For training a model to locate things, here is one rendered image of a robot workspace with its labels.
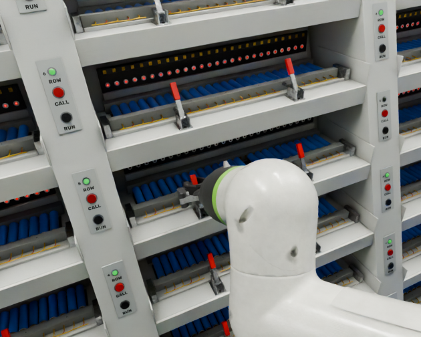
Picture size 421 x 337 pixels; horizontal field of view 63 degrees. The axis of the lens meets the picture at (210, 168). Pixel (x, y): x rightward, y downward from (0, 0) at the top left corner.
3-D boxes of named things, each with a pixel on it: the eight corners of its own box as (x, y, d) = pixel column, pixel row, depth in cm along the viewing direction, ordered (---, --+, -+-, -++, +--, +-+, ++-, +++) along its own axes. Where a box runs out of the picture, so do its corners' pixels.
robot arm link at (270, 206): (338, 156, 37) (245, 159, 34) (341, 270, 38) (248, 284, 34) (275, 158, 51) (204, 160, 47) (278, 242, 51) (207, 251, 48)
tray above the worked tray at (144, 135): (363, 103, 83) (375, 44, 75) (111, 172, 65) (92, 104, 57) (311, 79, 98) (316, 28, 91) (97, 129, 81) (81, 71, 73)
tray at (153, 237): (367, 178, 88) (375, 146, 83) (136, 260, 71) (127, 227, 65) (318, 144, 104) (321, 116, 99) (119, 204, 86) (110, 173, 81)
